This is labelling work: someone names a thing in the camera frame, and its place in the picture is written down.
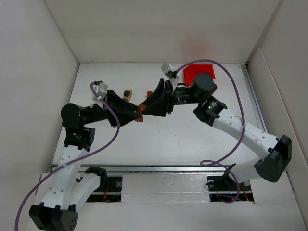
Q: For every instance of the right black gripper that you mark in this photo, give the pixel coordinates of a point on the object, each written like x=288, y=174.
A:
x=169, y=97

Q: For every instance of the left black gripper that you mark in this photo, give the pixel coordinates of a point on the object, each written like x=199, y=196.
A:
x=109, y=108

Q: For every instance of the reddish short wood block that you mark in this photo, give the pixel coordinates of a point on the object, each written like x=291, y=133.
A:
x=149, y=93

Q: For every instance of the light long wood block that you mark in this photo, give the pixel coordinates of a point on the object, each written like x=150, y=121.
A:
x=127, y=99

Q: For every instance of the reddish arch wood block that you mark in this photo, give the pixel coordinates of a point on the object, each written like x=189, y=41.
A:
x=140, y=110

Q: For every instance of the red plastic bin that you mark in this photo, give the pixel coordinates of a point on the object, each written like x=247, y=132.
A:
x=191, y=71

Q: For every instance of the dark brown wood block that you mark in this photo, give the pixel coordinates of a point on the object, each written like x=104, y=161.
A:
x=127, y=93

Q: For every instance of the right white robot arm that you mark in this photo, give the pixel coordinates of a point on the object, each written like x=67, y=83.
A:
x=273, y=153

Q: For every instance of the white foam front panel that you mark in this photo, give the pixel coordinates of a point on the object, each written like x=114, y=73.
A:
x=169, y=188

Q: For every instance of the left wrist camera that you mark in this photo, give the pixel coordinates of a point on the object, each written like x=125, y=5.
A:
x=99, y=91

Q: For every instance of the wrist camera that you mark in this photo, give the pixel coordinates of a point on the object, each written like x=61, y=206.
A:
x=170, y=71
x=99, y=91

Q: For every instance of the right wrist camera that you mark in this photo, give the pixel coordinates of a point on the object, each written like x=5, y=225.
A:
x=170, y=71

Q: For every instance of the aluminium front rail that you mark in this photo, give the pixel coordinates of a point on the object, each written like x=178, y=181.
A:
x=131, y=168

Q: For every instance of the aluminium rail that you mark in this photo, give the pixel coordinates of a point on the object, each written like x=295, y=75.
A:
x=131, y=168
x=257, y=113

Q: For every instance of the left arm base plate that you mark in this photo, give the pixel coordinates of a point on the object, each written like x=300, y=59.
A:
x=111, y=192

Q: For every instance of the aluminium right rail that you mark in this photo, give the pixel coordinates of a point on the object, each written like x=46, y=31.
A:
x=257, y=113

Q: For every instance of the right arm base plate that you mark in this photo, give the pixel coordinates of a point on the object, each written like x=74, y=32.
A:
x=226, y=190

